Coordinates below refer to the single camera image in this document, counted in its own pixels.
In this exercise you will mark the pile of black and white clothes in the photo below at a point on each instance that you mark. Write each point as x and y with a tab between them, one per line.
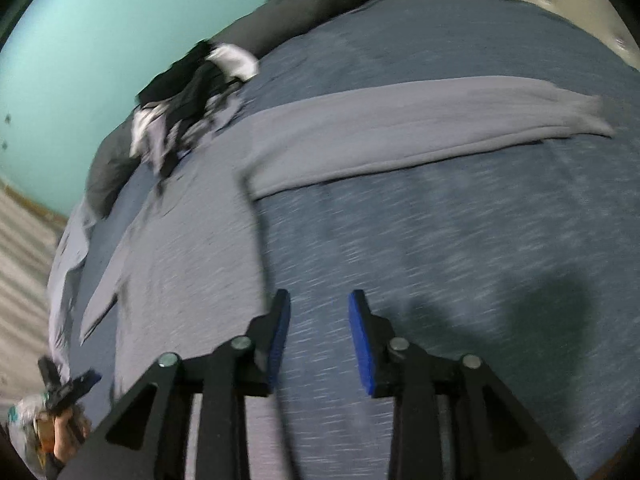
190	95

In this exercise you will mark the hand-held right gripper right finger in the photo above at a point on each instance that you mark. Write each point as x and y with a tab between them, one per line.
360	340

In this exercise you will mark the grey fleece garment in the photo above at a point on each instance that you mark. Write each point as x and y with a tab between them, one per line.
200	260

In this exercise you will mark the person's left hand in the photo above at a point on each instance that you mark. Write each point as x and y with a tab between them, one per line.
67	435

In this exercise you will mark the blue bed sheet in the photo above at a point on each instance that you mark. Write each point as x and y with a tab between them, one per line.
450	260

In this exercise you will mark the dark grey rolled duvet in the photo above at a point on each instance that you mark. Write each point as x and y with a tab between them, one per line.
310	5

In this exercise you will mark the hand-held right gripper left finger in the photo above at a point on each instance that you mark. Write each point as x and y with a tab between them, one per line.
280	340

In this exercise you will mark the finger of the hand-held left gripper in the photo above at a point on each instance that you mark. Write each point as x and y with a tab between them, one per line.
48	370
80	382

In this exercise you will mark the light blue sheet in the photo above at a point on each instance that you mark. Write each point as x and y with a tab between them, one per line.
65	270

